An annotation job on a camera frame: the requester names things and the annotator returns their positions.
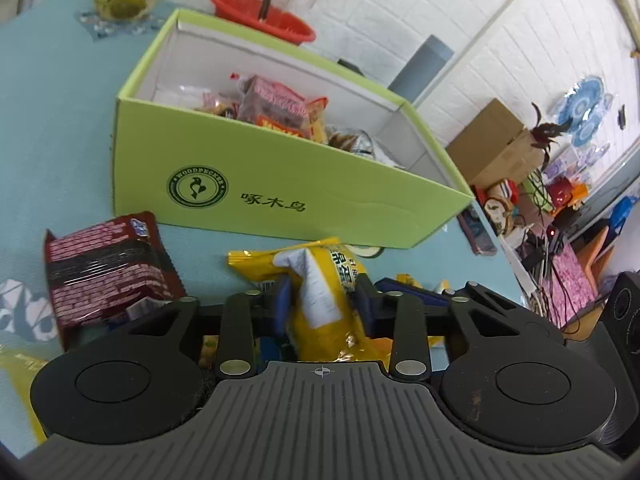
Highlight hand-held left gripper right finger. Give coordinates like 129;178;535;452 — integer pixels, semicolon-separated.
352;275;526;383

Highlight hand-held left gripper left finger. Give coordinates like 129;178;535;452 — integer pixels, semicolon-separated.
117;280;296;381

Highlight yellow snack packet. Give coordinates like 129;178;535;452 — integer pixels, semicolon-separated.
227;237;397;363

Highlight green cardboard box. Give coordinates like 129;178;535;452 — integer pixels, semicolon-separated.
111;7;475;251

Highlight blue snack packet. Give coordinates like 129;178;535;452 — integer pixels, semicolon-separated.
375;276;451;311

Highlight dark flat wallet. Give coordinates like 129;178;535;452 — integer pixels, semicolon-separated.
457;205;499;257

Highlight silver snack packet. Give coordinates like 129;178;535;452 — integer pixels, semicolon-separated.
327;130;407;169

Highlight cartoon clock figure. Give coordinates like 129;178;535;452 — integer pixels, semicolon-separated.
482;180;522;237

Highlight dark red snack packet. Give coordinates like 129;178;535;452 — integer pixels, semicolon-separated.
44;211;188;351

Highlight orange snack packet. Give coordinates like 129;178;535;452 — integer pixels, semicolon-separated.
304;97;332;144

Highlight snack packets inside box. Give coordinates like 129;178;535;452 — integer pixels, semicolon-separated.
237;75;311;139

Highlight brown cardboard box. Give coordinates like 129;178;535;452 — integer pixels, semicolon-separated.
445;99;551;191

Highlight pink patterned box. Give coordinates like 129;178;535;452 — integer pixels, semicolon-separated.
547;247;598;322

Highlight red mug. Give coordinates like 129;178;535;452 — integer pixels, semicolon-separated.
545;177;577;211

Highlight dark red feather decoration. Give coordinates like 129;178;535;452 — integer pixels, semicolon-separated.
530;102;574;167

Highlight black speaker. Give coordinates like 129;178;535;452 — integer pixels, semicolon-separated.
597;271;640;461

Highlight yellow bag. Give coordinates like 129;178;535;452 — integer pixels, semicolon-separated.
0;345;51;447

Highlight red plastic bowl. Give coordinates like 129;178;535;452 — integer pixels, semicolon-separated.
210;0;317;46

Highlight blue paper fan decoration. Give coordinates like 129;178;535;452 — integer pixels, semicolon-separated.
552;75;614;147

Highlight blue lace coaster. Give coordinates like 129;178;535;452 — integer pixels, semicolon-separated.
77;6;166;41

